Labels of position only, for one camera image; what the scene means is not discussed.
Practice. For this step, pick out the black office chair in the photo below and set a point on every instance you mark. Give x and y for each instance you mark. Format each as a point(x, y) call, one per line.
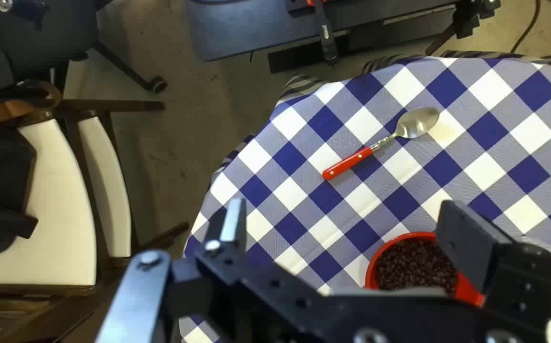
point(27, 29)

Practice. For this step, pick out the small red bowl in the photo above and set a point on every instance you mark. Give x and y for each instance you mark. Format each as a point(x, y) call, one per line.
point(376, 259)

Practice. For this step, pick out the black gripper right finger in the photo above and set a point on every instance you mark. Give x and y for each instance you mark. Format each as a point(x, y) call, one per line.
point(477, 248)

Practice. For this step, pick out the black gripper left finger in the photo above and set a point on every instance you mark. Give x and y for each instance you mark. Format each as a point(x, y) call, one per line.
point(231, 221)

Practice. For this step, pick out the wooden chair white cushions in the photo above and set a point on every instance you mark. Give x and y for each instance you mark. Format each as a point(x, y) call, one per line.
point(52, 221)

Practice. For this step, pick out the dark coffee beans pile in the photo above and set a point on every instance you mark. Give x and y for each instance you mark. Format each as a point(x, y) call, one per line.
point(414, 263)

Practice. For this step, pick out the blue white checkered tablecloth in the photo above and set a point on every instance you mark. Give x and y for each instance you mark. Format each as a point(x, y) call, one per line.
point(465, 158)

